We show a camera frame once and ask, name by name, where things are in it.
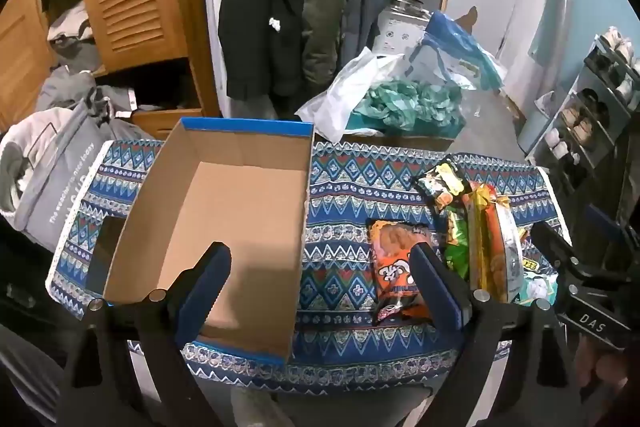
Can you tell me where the white hanging shirt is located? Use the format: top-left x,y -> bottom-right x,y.
202,0 -> 236,118

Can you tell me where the group of shoes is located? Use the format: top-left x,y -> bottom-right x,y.
542,27 -> 640,158

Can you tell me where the orange cartoon snack packet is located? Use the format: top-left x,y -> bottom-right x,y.
366,218 -> 436,327

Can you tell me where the white plastic bag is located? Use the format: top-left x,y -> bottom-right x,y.
295,47 -> 416,142

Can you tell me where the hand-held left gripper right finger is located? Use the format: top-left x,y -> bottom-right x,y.
409,243 -> 581,427

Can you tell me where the black cloth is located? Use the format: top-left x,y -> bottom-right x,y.
0,217 -> 96,358

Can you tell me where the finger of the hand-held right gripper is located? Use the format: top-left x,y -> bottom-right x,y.
530,222 -> 586,288

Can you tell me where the pile of grey clothes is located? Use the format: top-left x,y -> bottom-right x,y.
35,0 -> 136,118

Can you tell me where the blue-edged cardboard box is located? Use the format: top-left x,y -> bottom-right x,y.
102,117 -> 315,365

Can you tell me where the black and yellow snack packet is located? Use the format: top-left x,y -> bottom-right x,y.
412,159 -> 473,210

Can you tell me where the blue plastic bag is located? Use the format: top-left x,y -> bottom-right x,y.
405,11 -> 508,92

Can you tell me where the teal crumpled cloth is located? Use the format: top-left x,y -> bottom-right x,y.
350,79 -> 466,138

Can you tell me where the person's right hand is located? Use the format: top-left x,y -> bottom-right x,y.
572,337 -> 633,408

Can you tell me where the dark packet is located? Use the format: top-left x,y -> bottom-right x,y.
520,252 -> 558,305

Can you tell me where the wooden wardrobe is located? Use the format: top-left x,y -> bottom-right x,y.
95,52 -> 221,140

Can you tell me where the white patterned container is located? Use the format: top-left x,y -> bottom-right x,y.
382,0 -> 431,58

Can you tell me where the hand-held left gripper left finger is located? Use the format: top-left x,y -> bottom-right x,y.
55,242 -> 233,427

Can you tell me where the green snack packet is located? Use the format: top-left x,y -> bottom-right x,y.
442,204 -> 473,280

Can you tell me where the orange windowed snack packet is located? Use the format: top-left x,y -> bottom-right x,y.
487,202 -> 523,303

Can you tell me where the wooden panelled door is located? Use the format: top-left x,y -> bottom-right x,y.
0,0 -> 58,118

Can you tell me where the grey printed hoodie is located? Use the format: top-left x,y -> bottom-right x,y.
0,87 -> 156,253

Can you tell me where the long yellow snack packet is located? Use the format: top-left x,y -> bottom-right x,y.
460,184 -> 511,303

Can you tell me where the blue patterned tablecloth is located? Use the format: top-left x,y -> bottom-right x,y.
45,139 -> 573,390

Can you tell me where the grey shoe rack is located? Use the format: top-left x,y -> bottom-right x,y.
525,34 -> 640,188

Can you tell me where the white door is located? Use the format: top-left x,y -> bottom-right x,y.
445,0 -> 571,98

